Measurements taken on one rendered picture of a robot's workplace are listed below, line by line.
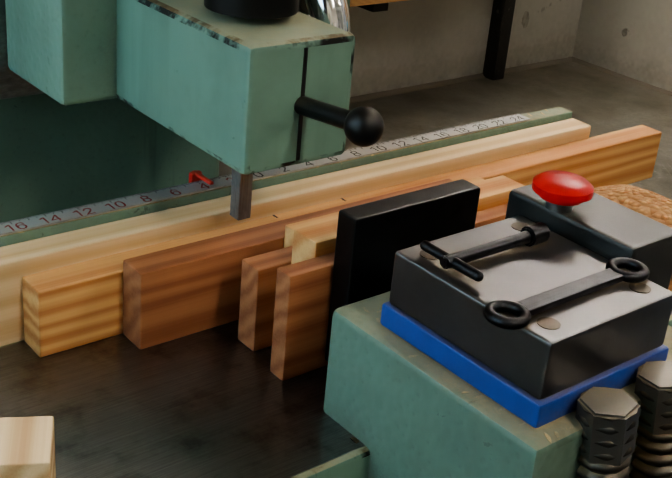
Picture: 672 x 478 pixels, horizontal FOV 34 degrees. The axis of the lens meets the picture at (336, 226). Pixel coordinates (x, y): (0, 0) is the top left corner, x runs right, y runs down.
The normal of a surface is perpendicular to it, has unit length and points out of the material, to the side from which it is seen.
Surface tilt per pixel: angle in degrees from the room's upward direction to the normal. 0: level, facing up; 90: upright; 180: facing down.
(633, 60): 90
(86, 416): 0
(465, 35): 90
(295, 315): 90
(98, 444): 0
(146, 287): 90
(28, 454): 0
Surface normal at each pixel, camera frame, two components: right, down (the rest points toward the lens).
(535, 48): 0.64, 0.38
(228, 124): -0.78, 0.21
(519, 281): 0.08, -0.90
